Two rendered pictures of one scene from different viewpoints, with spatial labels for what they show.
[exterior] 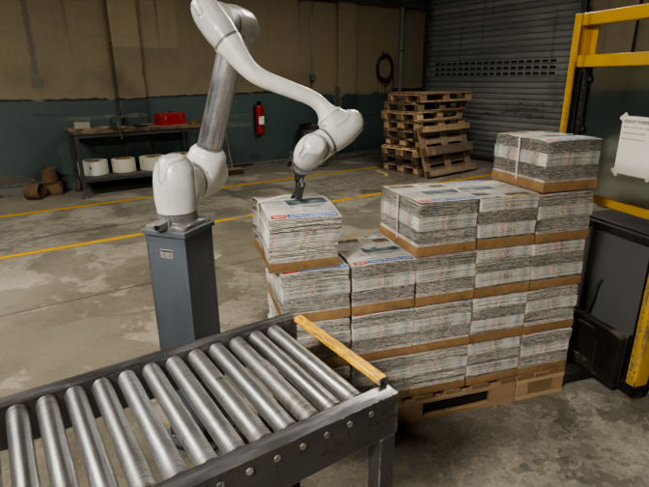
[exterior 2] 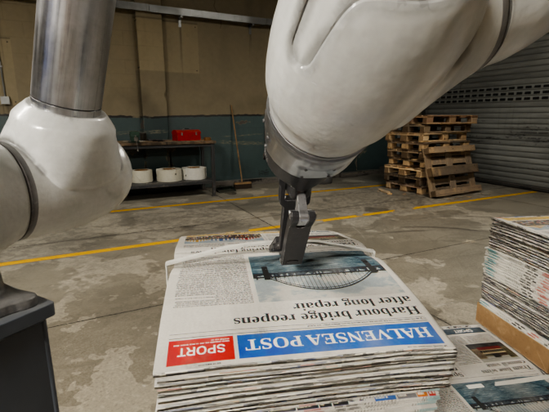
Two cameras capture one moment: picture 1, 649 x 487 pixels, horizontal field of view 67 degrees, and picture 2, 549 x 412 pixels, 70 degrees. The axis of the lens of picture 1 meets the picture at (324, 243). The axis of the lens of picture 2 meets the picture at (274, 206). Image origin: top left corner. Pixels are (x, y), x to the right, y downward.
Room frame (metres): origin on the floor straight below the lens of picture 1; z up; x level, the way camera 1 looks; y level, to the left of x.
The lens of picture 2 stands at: (1.48, 0.06, 1.26)
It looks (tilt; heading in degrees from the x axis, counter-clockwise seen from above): 13 degrees down; 7
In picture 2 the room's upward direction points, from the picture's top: straight up
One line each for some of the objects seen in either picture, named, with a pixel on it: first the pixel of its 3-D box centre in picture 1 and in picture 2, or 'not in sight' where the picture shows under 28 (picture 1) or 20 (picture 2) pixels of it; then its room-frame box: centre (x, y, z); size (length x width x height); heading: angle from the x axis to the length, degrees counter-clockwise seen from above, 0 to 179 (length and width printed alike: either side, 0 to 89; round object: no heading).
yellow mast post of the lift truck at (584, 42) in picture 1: (563, 183); not in sight; (2.76, -1.36, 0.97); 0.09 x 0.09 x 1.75; 16
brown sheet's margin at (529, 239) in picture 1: (482, 230); not in sight; (2.24, -0.75, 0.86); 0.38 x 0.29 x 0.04; 15
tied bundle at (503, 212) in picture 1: (484, 212); not in sight; (2.24, -0.75, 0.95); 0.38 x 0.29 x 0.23; 15
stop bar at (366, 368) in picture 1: (335, 345); not in sight; (1.27, -0.03, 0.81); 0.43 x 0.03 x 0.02; 34
